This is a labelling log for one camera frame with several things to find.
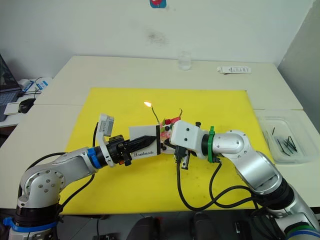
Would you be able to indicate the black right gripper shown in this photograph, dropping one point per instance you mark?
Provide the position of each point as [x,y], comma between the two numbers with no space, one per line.
[184,160]

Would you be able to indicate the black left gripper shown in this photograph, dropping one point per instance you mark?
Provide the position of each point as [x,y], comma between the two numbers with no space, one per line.
[117,150]

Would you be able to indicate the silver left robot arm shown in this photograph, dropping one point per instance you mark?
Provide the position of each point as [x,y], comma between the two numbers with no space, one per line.
[40,185]

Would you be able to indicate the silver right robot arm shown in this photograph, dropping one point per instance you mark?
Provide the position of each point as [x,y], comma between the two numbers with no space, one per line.
[257,165]

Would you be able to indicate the pink pancake cake with fruit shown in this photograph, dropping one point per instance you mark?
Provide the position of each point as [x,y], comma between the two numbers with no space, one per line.
[165,135]

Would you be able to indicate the yellow table mat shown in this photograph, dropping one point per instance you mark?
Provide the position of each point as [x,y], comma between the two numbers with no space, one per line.
[150,180]

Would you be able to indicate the dark rounded shape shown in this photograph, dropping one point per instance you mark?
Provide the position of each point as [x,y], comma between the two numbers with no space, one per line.
[206,227]

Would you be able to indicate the clear glass cup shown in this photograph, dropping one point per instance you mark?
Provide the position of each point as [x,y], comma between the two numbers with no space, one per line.
[185,61]

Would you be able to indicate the burnt black match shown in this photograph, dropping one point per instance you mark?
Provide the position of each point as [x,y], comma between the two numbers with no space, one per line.
[283,148]
[291,144]
[274,131]

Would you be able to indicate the white blue packet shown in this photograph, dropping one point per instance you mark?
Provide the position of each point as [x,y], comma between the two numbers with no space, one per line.
[26,86]
[43,83]

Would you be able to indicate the clear plastic container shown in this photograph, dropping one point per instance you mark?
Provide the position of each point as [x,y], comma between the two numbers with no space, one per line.
[300,157]

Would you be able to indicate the black computer mouse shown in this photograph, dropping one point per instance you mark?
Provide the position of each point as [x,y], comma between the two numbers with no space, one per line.
[26,105]

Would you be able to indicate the small white box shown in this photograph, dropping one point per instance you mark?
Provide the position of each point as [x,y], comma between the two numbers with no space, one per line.
[12,108]

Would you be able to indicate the grey laptop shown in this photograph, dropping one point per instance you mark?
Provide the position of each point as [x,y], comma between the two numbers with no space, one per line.
[7,87]

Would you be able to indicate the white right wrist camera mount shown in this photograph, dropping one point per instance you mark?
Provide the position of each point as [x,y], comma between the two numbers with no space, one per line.
[186,136]

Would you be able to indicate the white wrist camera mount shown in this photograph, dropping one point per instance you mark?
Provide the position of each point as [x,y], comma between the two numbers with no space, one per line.
[186,136]
[106,125]

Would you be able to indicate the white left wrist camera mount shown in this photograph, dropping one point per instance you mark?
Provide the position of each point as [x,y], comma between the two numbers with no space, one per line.
[106,125]

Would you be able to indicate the blue red wall hook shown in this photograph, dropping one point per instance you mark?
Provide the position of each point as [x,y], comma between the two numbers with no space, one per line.
[158,3]

